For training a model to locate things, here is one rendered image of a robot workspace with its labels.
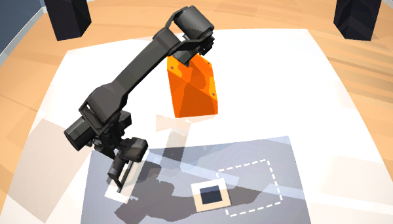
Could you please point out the white square tile with grey-blue centre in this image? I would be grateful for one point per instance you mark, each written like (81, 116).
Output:
(210, 195)

